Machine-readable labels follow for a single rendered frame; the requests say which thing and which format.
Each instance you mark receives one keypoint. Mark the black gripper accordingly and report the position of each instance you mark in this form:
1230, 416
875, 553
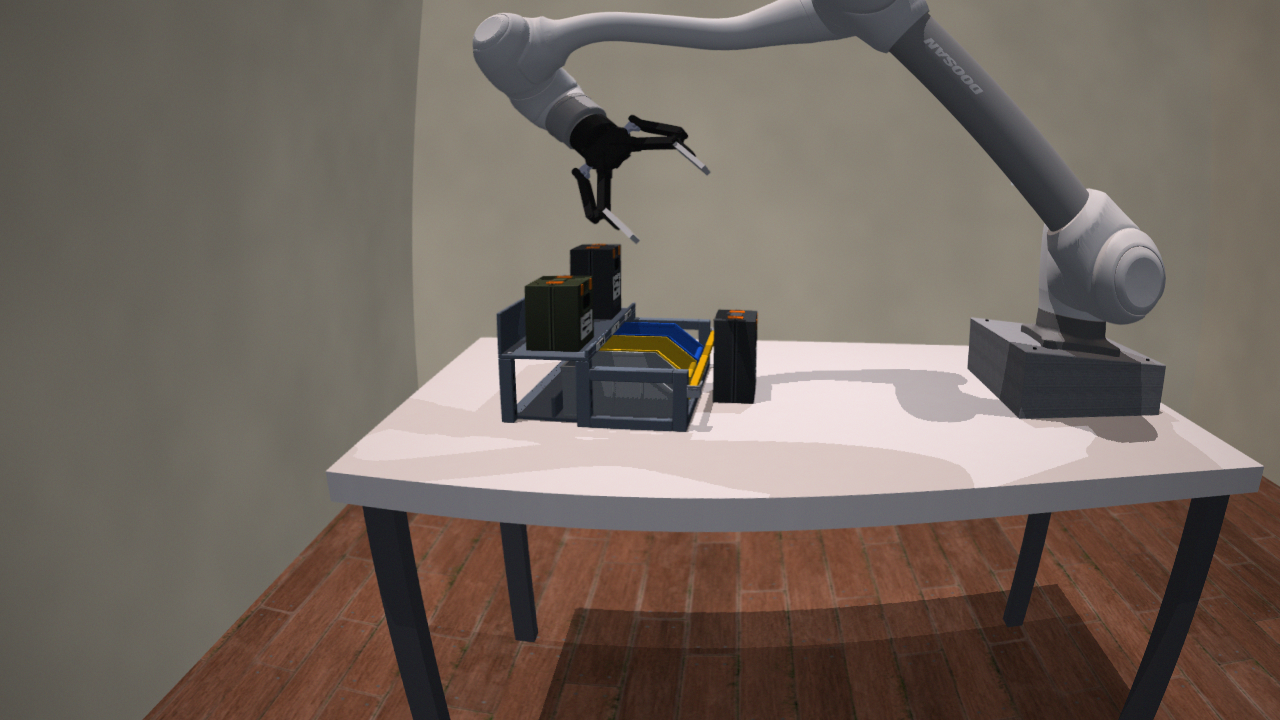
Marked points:
589, 138

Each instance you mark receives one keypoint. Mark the yellow open bin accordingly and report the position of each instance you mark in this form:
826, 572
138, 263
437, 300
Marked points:
661, 345

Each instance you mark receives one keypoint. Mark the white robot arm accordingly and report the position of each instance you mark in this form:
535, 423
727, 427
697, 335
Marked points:
1114, 270

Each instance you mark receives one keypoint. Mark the grey metal shelf rack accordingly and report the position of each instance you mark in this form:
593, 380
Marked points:
536, 405

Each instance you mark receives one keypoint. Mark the blue bin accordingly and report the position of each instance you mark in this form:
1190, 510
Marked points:
669, 330

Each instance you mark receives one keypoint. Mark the grey open bin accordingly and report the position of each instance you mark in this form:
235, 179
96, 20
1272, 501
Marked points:
622, 398

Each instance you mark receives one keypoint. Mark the yellow thin bar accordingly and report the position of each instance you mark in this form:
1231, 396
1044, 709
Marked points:
706, 353

